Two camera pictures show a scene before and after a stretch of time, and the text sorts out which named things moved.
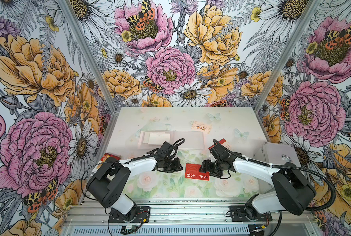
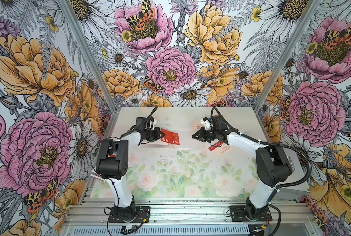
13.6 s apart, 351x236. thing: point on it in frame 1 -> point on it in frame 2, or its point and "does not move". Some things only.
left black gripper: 175,168 -> 157,136
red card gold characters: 192,171 -> 170,136
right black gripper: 206,166 -> 201,135
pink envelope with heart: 193,139 does not move
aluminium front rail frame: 190,218 does not move
